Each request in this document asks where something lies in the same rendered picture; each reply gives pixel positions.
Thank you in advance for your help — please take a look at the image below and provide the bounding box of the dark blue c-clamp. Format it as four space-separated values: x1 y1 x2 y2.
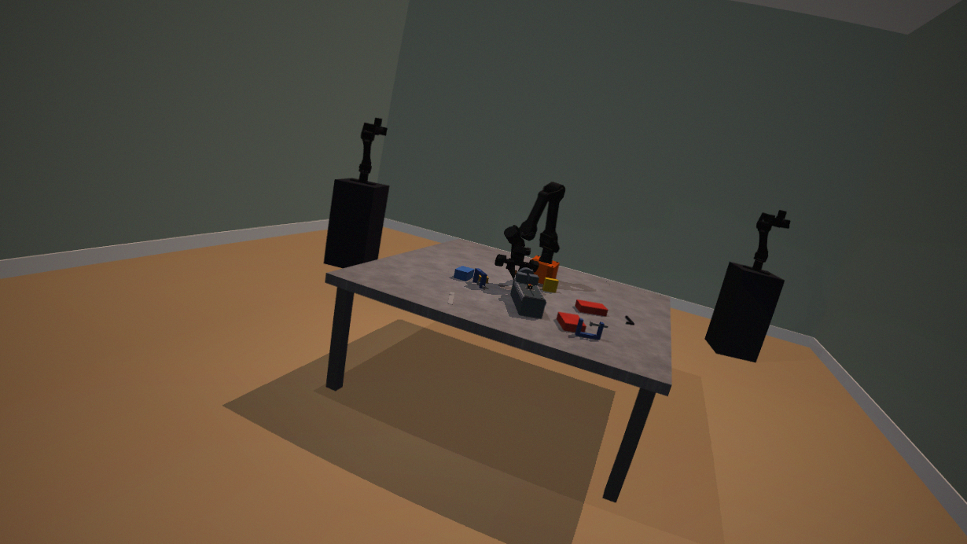
472 268 487 289
575 318 608 340

